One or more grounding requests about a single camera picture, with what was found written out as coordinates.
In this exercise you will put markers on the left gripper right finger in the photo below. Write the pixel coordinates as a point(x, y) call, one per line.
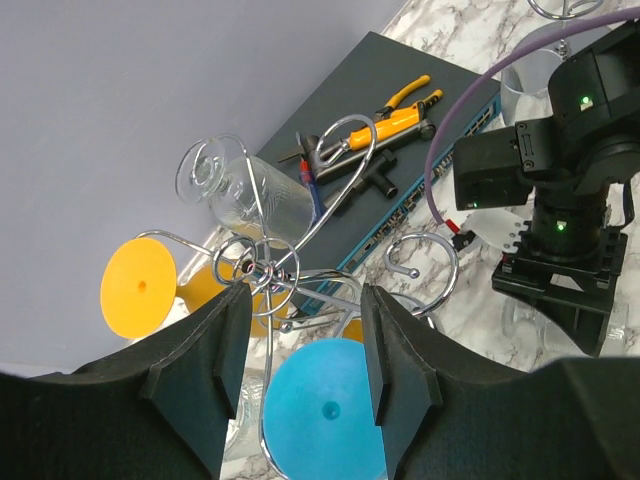
point(447, 412)

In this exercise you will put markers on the blue plastic goblet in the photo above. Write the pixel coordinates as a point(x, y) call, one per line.
point(318, 418)

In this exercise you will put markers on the black T-handle tool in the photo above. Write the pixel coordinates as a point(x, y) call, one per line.
point(374, 176)

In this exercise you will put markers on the orange handled pliers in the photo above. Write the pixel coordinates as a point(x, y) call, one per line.
point(394, 106)

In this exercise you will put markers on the clear plastic cup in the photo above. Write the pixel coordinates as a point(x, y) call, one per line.
point(524, 87)

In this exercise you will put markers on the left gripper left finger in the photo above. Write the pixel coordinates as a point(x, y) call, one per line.
point(158, 409)

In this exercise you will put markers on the orange black screwdriver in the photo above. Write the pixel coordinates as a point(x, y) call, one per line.
point(398, 122)

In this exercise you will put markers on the yellow plastic wine glass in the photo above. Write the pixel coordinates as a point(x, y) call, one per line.
point(140, 284)

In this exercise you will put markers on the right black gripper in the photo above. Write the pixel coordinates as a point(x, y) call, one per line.
point(567, 162)

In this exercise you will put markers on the dark blue network switch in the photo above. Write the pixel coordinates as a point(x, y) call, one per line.
point(375, 69)

